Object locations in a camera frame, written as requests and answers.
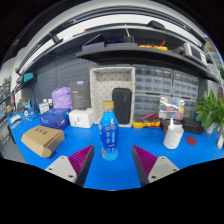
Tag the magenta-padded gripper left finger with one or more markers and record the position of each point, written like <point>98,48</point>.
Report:
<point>71,166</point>

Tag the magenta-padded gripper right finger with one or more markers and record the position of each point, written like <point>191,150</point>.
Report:
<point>153,166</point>

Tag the blue drink bottle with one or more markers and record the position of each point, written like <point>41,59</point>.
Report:
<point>109,133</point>

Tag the white paper cup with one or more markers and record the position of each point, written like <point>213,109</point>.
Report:
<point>172,138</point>

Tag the brown cardboard box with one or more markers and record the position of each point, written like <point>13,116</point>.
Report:
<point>41,140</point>

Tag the yellow multimeter with leads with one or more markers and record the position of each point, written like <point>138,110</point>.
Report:
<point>141,124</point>

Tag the white stirring stick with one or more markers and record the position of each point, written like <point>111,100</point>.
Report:
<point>171,124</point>

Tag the white carton box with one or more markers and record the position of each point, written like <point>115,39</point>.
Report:
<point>81,118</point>

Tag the blue carton box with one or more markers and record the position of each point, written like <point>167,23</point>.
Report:
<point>53,118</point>

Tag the plain black box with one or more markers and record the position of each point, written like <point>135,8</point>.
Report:
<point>193,126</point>

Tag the small white printed carton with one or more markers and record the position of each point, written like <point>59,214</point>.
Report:
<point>44,107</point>

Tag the purple plastic bag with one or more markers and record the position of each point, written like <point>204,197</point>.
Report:
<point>61,98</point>

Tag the black zip case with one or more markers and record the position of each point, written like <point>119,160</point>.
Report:
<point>121,105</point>

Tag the white power adapter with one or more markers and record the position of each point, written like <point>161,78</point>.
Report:
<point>220,142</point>

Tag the dark grey upright box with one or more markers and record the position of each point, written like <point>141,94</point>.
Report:
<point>80,95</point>

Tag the green potted plant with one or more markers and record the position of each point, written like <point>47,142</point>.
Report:
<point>208,106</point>

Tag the white perforated tray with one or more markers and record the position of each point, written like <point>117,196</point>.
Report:
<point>101,86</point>

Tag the cluttered side shelf unit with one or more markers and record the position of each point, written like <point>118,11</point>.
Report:
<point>5,90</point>

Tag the black overhead shelf unit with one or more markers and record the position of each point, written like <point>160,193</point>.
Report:
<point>133,55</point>

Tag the white side rack unit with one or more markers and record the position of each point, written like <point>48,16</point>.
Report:
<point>213,61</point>

